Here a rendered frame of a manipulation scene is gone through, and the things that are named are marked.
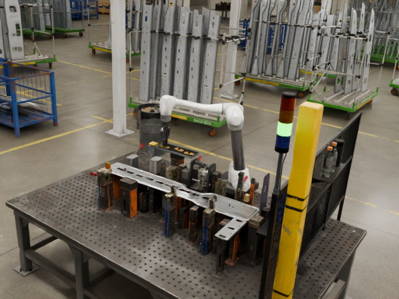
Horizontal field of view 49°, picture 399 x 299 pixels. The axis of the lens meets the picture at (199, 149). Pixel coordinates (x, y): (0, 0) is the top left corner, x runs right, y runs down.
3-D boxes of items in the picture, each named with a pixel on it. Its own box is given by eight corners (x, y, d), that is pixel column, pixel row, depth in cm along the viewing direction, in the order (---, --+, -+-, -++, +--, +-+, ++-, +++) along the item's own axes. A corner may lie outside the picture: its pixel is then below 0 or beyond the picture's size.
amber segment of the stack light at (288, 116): (276, 121, 209) (277, 109, 207) (281, 118, 215) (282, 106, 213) (289, 124, 206) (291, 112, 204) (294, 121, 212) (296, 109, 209)
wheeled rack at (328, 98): (351, 122, 870) (369, 31, 805) (304, 111, 922) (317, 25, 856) (376, 103, 1018) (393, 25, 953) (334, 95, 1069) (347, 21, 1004)
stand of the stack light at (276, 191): (265, 201, 225) (279, 92, 204) (271, 196, 231) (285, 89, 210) (278, 204, 222) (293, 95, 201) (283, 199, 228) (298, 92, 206)
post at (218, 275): (211, 276, 293) (214, 239, 282) (219, 267, 302) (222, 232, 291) (219, 279, 290) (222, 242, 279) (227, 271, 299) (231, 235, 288)
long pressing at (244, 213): (99, 171, 368) (99, 169, 368) (117, 162, 386) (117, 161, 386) (247, 222, 304) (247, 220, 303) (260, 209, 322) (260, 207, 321)
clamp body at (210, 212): (196, 252, 317) (199, 210, 304) (204, 245, 327) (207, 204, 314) (206, 257, 313) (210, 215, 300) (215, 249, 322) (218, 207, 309)
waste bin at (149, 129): (127, 153, 660) (127, 107, 633) (151, 144, 701) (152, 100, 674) (152, 162, 634) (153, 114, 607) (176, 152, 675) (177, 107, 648)
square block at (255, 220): (243, 262, 309) (249, 218, 295) (249, 257, 315) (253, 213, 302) (254, 266, 305) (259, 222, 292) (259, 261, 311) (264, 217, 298)
